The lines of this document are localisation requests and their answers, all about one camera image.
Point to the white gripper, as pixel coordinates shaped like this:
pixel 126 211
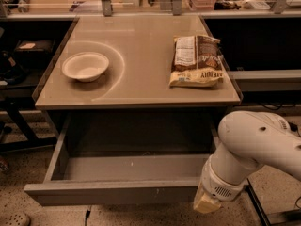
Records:
pixel 216 186

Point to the grey top drawer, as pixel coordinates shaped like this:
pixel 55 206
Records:
pixel 124 158

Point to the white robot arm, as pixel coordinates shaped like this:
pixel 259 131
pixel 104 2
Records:
pixel 248 141

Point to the grey drawer cabinet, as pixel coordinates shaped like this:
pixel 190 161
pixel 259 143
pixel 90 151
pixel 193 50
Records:
pixel 140 50

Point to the black floor stand bar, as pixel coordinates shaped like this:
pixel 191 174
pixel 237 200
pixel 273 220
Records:
pixel 285 218

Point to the brown yellow snack bag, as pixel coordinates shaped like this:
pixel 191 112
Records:
pixel 195 62

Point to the white paper bowl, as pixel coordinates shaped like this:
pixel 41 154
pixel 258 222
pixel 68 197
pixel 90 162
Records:
pixel 85 66

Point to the white perforated shoe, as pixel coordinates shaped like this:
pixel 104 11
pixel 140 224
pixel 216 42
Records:
pixel 17 219

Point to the black box on shelf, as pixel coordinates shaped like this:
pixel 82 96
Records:
pixel 34 48

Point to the black side table frame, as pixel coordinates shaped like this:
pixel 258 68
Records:
pixel 32 141

